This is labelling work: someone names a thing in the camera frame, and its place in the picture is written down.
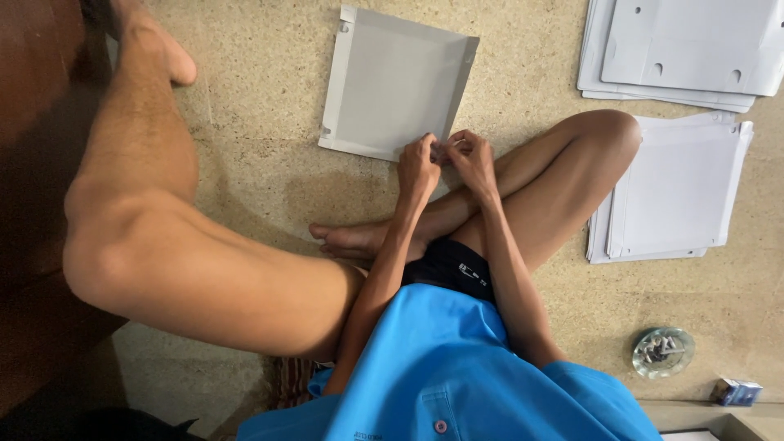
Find person's leg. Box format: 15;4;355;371
309;109;643;273
63;0;368;363

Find blue polo shirt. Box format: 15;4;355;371
236;283;664;441

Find person's left hand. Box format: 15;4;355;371
397;132;443;200

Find striped woven mat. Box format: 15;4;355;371
268;357;321;411

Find round glass ashtray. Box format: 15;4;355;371
631;327;697;380

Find stack of flat white cardboard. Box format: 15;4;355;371
586;111;755;265
577;0;784;115

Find black shorts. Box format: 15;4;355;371
401;238;498;306

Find person's right leg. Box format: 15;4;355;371
309;109;643;273

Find brown wooden furniture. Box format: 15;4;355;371
0;0;131;423

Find person's right hand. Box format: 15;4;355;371
440;129;500;200

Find heap of cigarette butts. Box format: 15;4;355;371
644;334;686;362

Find blue cigarette pack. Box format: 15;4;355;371
710;377;764;408

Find white cardboard box sheet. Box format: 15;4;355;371
318;4;480;164

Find person's left leg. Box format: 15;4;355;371
63;0;368;363

